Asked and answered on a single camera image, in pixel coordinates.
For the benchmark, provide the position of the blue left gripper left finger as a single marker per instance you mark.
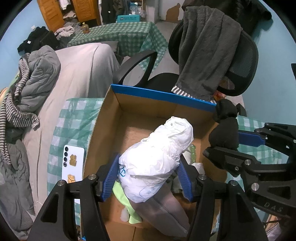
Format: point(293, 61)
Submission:
point(110, 176)

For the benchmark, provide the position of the wooden wardrobe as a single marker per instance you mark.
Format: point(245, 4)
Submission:
point(55, 13)

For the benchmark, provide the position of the far table green checkered cloth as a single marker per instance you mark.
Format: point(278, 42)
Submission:
point(132, 38)

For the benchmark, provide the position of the dark grey towel on chair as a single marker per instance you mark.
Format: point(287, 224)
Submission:
point(207, 47)

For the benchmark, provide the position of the green checkered tablecloth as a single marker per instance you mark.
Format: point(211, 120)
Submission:
point(76, 123)

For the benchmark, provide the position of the orange snack bag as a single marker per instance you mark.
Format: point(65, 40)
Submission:
point(218, 95)

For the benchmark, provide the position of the teal box on far table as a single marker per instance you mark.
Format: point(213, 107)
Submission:
point(128, 18)

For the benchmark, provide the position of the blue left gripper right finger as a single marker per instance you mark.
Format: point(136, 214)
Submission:
point(186, 179)

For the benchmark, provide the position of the green glitter cloth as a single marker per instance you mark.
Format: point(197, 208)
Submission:
point(190, 154)

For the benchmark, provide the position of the lime green cloth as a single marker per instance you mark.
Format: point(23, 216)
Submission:
point(128, 214)

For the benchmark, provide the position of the striped grey garment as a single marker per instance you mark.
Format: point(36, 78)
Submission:
point(11, 113)

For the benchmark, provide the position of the grey clothes heap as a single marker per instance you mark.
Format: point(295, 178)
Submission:
point(68, 29)

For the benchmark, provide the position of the taupe fleece sock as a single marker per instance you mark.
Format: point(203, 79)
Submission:
point(164, 213)

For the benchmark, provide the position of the black clothes pile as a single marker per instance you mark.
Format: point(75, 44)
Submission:
point(38, 38)

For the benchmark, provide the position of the white plastic bag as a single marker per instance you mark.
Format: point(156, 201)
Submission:
point(145, 166)

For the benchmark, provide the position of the white smartphone with stickers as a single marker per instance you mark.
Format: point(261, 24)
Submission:
point(73, 162)

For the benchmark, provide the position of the grey quilted jacket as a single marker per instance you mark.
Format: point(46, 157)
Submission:
point(44, 67)

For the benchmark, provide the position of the black office chair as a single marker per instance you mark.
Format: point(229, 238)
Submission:
point(235, 81)

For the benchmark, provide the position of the bed with white sheet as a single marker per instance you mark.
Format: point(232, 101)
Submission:
point(86, 72)

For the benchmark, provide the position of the black sock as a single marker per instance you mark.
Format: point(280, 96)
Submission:
point(225, 135)

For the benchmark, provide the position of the yellow bottle on far table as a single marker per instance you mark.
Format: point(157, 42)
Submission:
point(85, 28)

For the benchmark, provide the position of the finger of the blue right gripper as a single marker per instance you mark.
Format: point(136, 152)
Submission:
point(250, 139)
point(232, 161)

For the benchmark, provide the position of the black hanging jacket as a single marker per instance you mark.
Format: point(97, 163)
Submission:
point(248, 13)

